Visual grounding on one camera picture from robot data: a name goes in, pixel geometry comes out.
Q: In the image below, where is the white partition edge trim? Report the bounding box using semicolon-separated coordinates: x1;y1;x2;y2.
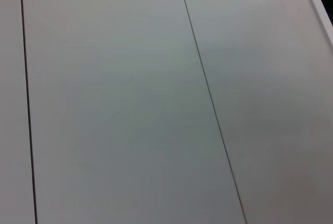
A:
300;0;333;49

